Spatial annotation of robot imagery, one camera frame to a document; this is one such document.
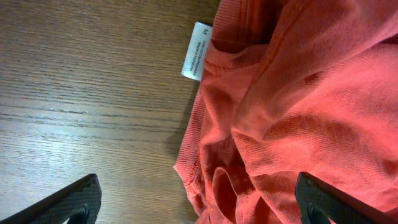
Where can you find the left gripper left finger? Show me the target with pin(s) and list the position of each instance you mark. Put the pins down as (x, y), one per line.
(79, 202)

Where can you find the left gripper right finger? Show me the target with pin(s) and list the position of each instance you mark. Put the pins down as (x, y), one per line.
(322, 203)

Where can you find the red printed t-shirt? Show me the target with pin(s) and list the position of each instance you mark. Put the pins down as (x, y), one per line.
(288, 87)

